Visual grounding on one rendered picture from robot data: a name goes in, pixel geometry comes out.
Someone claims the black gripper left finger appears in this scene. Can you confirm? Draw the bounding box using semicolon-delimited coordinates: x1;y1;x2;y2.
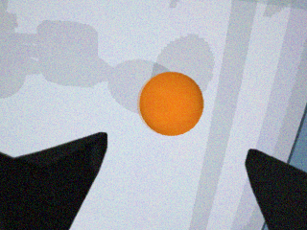
0;132;107;230

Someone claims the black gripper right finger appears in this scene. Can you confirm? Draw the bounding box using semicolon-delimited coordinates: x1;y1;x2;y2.
245;149;307;230

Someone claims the blue-grey l-shaped wall top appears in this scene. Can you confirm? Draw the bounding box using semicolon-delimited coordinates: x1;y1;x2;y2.
261;104;307;230

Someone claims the clear l-shaped low wall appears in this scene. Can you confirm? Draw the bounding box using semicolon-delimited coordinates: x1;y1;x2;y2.
230;0;307;230

